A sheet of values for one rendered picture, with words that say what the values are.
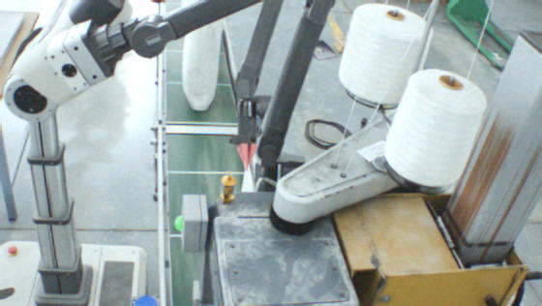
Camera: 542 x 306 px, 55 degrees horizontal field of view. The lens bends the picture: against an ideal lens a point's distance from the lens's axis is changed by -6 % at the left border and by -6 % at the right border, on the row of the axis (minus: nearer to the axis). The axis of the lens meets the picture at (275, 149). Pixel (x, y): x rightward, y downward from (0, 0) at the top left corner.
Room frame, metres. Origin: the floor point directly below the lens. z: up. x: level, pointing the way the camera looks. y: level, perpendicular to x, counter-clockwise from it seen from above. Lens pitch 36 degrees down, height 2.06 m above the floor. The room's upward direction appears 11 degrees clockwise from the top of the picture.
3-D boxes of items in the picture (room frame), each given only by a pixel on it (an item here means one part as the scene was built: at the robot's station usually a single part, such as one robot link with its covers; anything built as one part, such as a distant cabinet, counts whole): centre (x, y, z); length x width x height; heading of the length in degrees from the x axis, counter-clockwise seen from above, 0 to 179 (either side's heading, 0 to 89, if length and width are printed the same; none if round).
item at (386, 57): (1.03, -0.18, 1.61); 0.17 x 0.17 x 0.17
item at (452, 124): (0.78, -0.25, 1.61); 0.15 x 0.14 x 0.17; 16
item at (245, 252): (0.72, -0.04, 1.21); 0.30 x 0.25 x 0.30; 16
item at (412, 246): (0.84, -0.36, 1.18); 0.34 x 0.25 x 0.31; 106
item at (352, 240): (0.80, -0.17, 1.26); 0.22 x 0.05 x 0.16; 16
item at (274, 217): (0.79, -0.06, 1.35); 0.09 x 0.09 x 0.03
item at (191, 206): (0.78, 0.13, 1.29); 0.08 x 0.05 x 0.09; 16
